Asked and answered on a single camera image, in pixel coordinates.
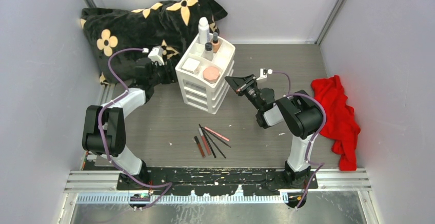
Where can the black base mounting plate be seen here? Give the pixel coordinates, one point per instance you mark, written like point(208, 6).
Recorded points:
point(225, 181)

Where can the pink makeup pencil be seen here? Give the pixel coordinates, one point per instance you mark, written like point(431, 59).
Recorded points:
point(217, 134)

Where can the white spray bottle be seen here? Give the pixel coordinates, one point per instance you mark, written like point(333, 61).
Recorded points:
point(204, 33)

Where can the small cream box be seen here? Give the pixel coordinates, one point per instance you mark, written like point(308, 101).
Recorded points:
point(191, 65)

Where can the dark red lip gloss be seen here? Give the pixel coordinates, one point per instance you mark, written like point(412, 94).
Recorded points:
point(196, 139)

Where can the beige foundation bottle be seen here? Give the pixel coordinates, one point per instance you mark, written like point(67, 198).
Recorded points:
point(215, 42)

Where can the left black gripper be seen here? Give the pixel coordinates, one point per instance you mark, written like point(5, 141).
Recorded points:
point(171, 76)

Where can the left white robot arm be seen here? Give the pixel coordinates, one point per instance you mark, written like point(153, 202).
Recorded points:
point(104, 131)

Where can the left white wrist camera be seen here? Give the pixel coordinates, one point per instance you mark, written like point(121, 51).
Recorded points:
point(156, 55)

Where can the white plastic drawer organizer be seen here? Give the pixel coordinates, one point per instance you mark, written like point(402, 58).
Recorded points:
point(201, 80)

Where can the red lip gloss tube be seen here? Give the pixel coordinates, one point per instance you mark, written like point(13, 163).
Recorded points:
point(204, 141)

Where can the red cloth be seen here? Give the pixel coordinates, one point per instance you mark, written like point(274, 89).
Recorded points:
point(341, 125)

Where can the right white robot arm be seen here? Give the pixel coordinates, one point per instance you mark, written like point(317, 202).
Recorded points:
point(303, 115)

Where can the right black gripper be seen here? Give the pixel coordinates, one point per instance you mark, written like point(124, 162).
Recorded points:
point(238, 83)

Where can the black cap clear bottle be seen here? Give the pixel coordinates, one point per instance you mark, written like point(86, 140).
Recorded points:
point(208, 51)

